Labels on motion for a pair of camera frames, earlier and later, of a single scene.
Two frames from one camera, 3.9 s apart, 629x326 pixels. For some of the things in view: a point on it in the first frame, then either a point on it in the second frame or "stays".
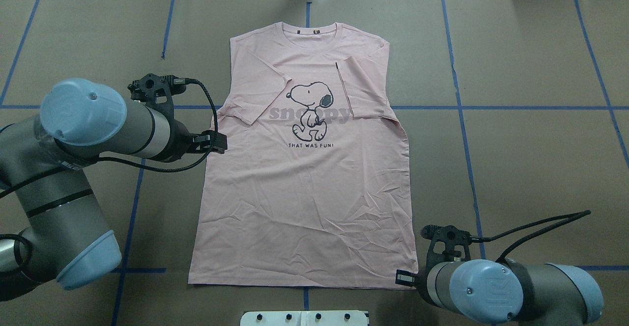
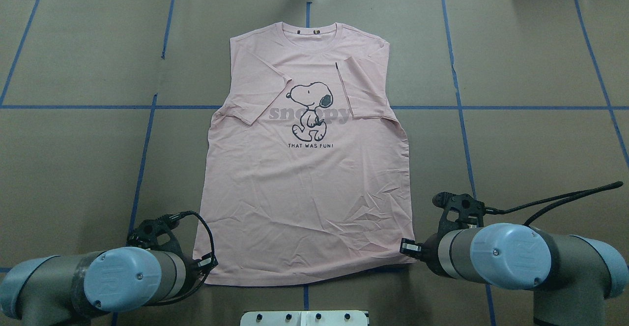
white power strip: [305, 318] stays
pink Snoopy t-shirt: [314, 189] stays
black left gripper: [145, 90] → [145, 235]
